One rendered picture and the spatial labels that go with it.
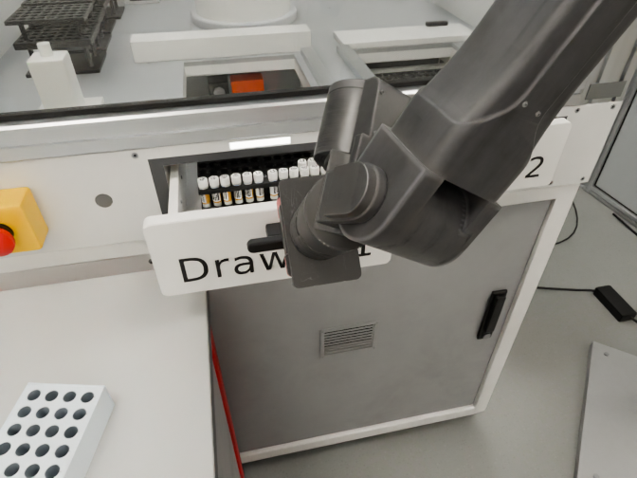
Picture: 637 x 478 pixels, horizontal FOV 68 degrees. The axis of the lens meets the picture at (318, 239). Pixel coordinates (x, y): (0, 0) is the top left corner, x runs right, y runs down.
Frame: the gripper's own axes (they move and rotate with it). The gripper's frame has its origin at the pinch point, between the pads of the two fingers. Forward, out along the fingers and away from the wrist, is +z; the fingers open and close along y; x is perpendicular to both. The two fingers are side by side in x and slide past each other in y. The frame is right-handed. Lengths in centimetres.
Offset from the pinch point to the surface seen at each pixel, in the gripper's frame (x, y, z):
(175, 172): 14.6, 13.0, 14.0
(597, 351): -98, -40, 82
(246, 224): 6.3, 2.7, 1.1
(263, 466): 9, -51, 77
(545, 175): -41.7, 6.1, 14.6
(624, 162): -159, 24, 121
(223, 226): 8.9, 2.9, 1.0
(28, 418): 30.4, -13.9, 0.9
